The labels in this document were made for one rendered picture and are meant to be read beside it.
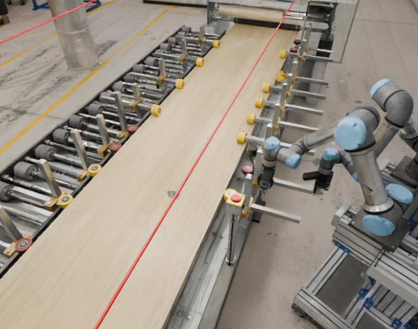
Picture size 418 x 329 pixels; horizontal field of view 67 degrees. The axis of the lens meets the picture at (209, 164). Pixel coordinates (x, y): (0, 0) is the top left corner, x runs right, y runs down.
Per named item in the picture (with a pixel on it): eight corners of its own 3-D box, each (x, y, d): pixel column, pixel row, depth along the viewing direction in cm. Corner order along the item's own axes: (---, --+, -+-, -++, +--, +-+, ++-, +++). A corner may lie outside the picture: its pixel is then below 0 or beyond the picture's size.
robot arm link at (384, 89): (417, 156, 178) (381, 104, 147) (400, 140, 189) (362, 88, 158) (437, 142, 174) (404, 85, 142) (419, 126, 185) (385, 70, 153)
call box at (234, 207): (244, 206, 148) (245, 194, 142) (240, 217, 143) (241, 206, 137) (230, 202, 149) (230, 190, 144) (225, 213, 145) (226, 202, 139)
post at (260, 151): (255, 202, 217) (264, 147, 184) (254, 205, 214) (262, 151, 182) (251, 200, 218) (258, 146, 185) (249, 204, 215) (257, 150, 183)
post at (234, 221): (235, 258, 177) (241, 206, 147) (232, 266, 174) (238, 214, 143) (228, 256, 178) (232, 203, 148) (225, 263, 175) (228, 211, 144)
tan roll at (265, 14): (327, 25, 372) (330, 14, 364) (326, 29, 364) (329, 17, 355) (213, 12, 409) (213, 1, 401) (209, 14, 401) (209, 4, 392)
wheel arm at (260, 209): (299, 220, 182) (300, 215, 179) (298, 224, 179) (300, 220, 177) (227, 200, 193) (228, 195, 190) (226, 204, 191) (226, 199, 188)
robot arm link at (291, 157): (307, 149, 155) (288, 140, 161) (294, 160, 149) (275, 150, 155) (304, 162, 161) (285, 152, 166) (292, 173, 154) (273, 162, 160)
